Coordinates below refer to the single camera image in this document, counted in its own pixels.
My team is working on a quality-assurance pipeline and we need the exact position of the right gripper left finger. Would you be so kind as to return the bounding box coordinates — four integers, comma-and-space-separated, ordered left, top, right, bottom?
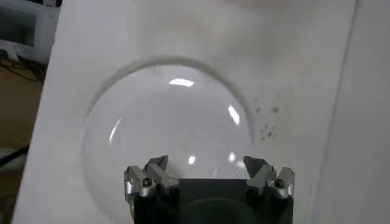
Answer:
124, 154, 180, 203

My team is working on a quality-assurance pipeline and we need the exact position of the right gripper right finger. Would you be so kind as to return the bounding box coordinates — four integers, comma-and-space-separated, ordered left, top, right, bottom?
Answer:
243, 155, 296, 200

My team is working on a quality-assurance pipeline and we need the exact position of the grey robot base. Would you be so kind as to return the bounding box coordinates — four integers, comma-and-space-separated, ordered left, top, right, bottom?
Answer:
0, 0, 63, 65

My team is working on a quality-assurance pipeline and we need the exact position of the white oval plate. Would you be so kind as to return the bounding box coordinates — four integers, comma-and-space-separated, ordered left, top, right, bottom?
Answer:
80, 56, 255, 224

